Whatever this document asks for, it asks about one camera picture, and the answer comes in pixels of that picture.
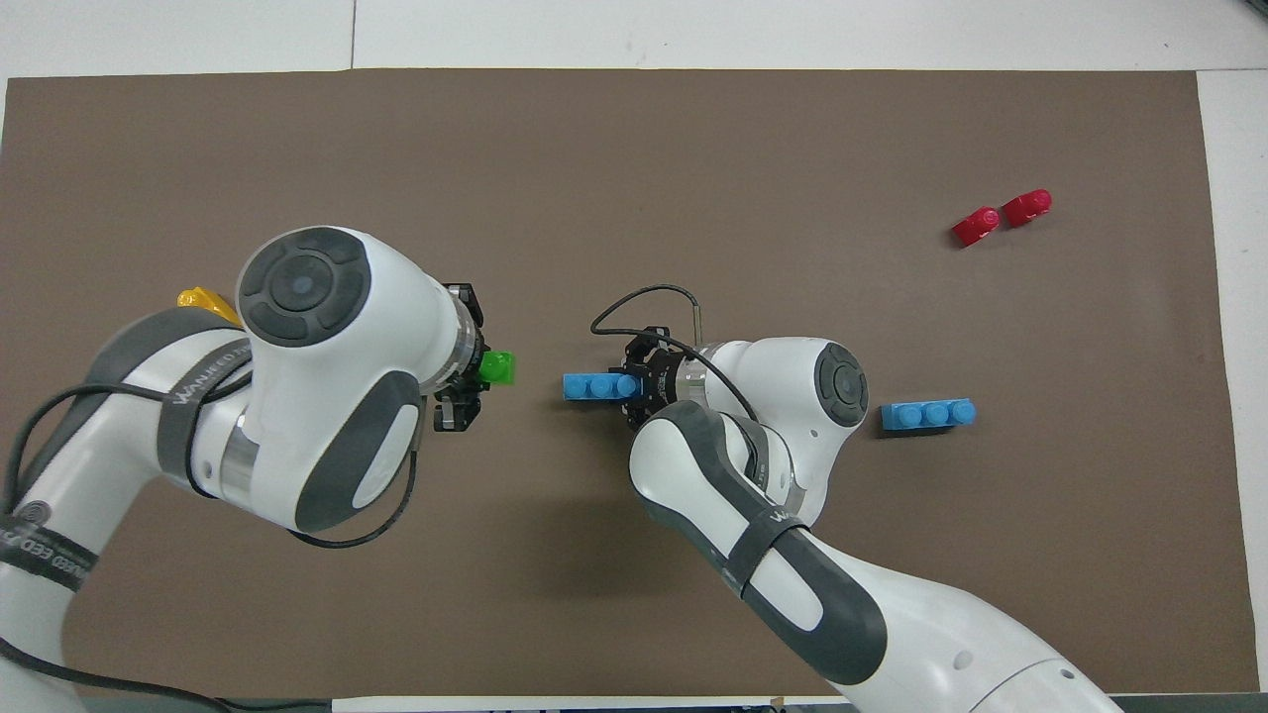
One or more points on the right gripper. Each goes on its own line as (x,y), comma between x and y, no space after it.
(662,381)

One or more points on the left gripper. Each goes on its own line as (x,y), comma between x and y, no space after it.
(481,342)

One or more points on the green toy block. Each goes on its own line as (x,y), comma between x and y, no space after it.
(498,368)

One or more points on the blue three-stud toy block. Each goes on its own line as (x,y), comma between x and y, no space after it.
(926,415)
(594,386)

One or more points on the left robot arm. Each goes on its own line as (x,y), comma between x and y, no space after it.
(327,396)

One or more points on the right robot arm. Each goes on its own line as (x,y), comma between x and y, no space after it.
(792,584)

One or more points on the yellow toy block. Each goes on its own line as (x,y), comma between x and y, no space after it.
(206,301)

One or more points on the red toy block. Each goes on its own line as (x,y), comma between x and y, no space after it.
(977,227)
(1027,208)

